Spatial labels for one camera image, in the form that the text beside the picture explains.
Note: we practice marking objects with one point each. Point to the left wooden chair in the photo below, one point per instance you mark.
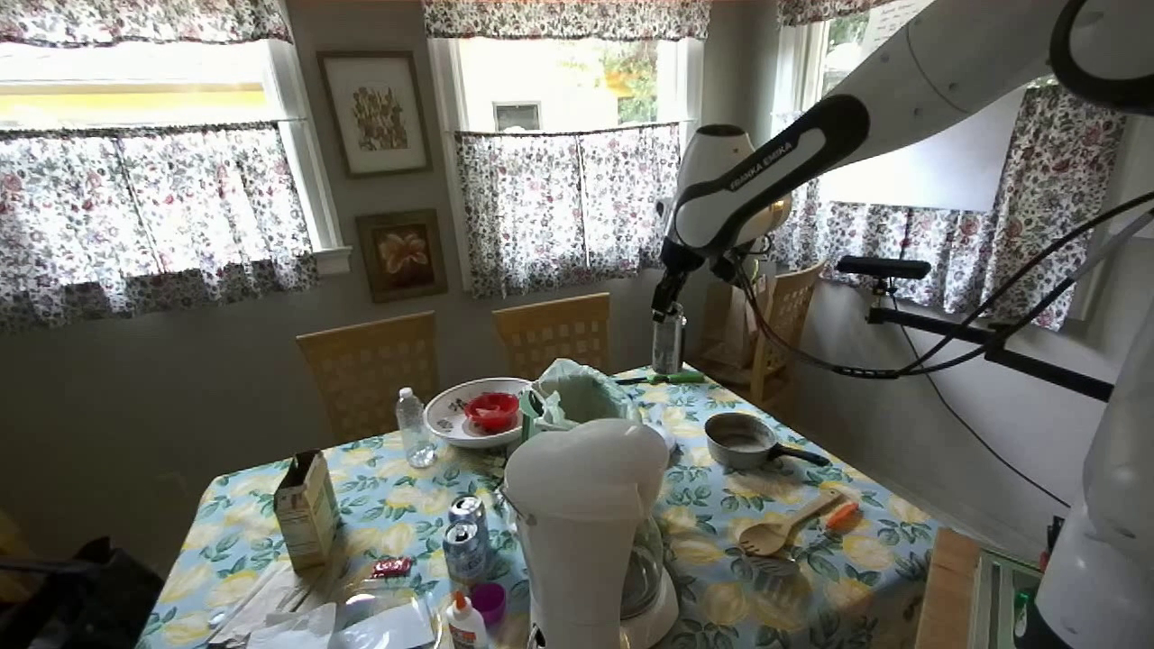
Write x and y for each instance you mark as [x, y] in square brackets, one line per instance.
[360, 370]

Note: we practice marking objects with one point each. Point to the white coffee maker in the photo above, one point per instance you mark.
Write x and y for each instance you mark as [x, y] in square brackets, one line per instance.
[583, 499]

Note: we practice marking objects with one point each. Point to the right wooden chair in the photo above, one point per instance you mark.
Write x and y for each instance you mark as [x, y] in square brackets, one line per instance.
[749, 342]

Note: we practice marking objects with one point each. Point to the brown carton box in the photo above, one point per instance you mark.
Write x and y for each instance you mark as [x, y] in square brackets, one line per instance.
[305, 511]

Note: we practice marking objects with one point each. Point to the upper framed picture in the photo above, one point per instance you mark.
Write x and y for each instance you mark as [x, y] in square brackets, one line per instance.
[377, 113]

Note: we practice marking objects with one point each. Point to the wooden slotted spoon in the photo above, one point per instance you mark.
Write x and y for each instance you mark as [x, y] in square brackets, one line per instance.
[777, 536]

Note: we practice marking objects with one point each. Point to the purple cup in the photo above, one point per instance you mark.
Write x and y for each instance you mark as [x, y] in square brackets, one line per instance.
[487, 601]

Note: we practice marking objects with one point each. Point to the wooden chair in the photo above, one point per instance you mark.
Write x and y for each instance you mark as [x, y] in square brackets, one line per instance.
[749, 342]
[360, 370]
[550, 328]

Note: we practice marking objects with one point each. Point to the right floral curtain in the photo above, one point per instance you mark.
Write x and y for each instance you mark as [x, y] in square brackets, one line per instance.
[993, 202]

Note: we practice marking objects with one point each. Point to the small red object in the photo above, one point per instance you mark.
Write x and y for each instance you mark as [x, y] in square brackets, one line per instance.
[390, 569]

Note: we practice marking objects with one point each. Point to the lemon print tablecloth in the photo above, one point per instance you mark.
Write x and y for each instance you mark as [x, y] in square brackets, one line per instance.
[824, 593]

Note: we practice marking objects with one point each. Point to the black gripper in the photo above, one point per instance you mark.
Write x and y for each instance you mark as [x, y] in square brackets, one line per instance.
[681, 265]

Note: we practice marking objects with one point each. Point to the grey frying pan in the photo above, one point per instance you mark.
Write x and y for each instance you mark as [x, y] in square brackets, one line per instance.
[745, 443]

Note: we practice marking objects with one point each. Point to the middle wooden chair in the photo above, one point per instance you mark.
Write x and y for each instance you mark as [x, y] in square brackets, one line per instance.
[550, 328]

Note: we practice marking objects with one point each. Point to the middle floral curtain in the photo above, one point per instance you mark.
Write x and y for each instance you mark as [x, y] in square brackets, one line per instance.
[558, 209]

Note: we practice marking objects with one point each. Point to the silver drink can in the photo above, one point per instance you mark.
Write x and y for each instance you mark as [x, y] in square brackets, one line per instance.
[670, 333]

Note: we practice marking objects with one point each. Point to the framed picture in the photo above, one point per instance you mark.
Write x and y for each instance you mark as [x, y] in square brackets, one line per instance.
[401, 255]
[377, 113]

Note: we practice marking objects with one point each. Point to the small patterned jar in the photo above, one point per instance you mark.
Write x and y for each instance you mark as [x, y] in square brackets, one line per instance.
[466, 544]

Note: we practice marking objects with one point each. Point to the clear plastic water bottle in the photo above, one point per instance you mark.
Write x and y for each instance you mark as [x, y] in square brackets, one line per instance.
[414, 431]

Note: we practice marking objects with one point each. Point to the lower framed picture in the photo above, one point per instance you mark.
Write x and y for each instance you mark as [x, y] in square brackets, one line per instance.
[401, 255]

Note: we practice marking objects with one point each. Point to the left floral curtain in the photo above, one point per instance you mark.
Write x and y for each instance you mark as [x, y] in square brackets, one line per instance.
[139, 220]

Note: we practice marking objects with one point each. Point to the orange handled utensil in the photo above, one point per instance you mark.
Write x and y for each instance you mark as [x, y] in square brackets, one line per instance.
[842, 518]

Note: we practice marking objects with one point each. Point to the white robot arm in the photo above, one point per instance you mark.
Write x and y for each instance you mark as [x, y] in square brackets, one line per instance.
[931, 72]

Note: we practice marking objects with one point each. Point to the black camera on stand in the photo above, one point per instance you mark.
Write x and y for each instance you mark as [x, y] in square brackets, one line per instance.
[991, 344]

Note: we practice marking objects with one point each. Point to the white glue bottle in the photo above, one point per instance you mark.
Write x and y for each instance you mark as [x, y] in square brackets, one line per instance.
[466, 626]

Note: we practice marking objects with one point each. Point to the floral curtain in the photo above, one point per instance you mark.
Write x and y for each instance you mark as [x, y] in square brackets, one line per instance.
[139, 220]
[993, 202]
[558, 209]

